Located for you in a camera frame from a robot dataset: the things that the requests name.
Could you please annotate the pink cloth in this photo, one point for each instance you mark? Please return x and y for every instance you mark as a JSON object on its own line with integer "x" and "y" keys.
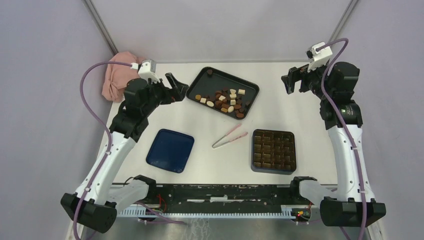
{"x": 117, "y": 76}

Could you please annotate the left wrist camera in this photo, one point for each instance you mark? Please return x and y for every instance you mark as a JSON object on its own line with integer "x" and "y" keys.
{"x": 147, "y": 71}

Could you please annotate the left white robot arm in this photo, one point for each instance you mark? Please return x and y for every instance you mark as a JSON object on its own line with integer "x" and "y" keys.
{"x": 93, "y": 205}

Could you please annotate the blue chocolate box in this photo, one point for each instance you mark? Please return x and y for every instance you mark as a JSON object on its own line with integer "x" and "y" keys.
{"x": 273, "y": 152}

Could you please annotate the pink cat paw tongs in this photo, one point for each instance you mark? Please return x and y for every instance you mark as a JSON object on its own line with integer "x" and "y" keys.
{"x": 229, "y": 137}

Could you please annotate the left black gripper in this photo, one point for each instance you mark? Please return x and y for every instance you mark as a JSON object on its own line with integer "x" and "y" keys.
{"x": 177, "y": 92}

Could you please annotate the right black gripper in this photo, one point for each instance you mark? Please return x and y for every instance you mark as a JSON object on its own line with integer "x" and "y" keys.
{"x": 297, "y": 74}

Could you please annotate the black chocolate tray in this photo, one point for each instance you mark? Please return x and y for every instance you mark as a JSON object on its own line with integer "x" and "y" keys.
{"x": 221, "y": 88}

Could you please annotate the blue tin lid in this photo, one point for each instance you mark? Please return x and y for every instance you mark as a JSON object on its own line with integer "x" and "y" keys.
{"x": 170, "y": 151}

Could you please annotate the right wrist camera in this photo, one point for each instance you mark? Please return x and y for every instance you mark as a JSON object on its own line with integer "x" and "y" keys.
{"x": 318, "y": 56}

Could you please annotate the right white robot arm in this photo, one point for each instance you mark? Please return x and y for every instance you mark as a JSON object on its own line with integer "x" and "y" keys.
{"x": 353, "y": 203}

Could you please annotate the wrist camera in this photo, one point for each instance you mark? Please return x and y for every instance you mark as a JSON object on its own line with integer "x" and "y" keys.
{"x": 318, "y": 56}
{"x": 147, "y": 71}

